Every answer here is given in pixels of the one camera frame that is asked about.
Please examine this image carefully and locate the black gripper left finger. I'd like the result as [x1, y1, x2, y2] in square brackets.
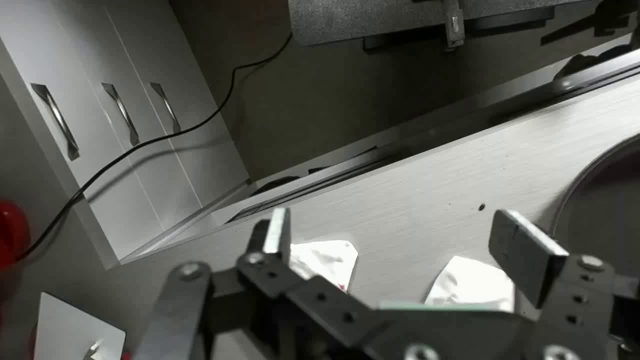
[136, 207, 382, 360]

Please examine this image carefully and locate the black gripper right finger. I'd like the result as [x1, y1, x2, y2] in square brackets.
[488, 208, 617, 360]

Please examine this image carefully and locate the dark frying pan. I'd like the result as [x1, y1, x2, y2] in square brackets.
[548, 132, 640, 282]

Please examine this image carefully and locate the grey drawer cabinet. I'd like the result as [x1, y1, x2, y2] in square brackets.
[0, 0, 253, 269]

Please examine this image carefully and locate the small red bowl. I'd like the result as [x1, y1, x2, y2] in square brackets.
[0, 198, 32, 269]

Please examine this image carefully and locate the black cable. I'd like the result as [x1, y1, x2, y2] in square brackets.
[13, 31, 296, 269]

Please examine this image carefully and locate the metal cabinet handle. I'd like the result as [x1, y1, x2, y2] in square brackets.
[28, 80, 83, 164]
[149, 80, 184, 136]
[99, 80, 142, 148]

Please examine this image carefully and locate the white cabinet door with handle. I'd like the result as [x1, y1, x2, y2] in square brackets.
[32, 291, 129, 360]

